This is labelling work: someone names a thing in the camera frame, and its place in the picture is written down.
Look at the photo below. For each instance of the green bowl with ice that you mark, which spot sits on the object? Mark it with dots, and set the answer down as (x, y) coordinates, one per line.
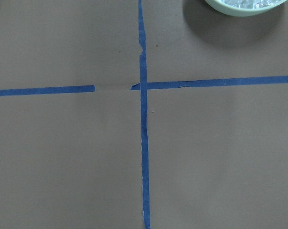
(244, 8)

